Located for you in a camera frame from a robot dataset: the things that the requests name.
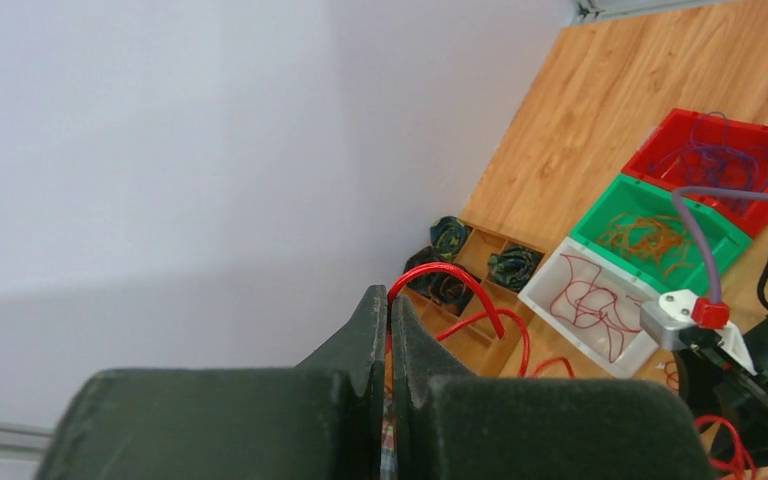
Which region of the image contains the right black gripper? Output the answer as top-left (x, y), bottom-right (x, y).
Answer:
top-left (675, 327), bottom-right (768, 467)

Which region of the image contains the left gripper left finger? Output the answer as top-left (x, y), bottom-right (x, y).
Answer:
top-left (36, 285), bottom-right (388, 479)

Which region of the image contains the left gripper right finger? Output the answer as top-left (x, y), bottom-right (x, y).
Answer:
top-left (390, 297), bottom-right (715, 479)

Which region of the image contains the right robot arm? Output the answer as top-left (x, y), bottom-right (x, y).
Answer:
top-left (674, 260), bottom-right (768, 467)

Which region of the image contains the plaid cloth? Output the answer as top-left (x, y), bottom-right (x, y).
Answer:
top-left (379, 413), bottom-right (398, 480)

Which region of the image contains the wooden compartment tray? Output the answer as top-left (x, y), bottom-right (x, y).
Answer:
top-left (397, 218), bottom-right (545, 376)

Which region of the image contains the rolled dark sock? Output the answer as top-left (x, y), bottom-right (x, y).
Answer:
top-left (429, 272), bottom-right (474, 316)
top-left (487, 244), bottom-right (544, 292)
top-left (402, 246), bottom-right (452, 303)

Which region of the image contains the white plastic bin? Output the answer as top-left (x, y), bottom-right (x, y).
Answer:
top-left (519, 237), bottom-right (658, 378)

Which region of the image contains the rolled teal sock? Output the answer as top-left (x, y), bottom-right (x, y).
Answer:
top-left (429, 216), bottom-right (472, 261)

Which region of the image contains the green plastic bin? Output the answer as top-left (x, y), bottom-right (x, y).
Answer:
top-left (568, 173), bottom-right (754, 280)

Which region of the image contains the red plastic bin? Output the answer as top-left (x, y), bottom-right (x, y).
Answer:
top-left (621, 107), bottom-right (768, 240)

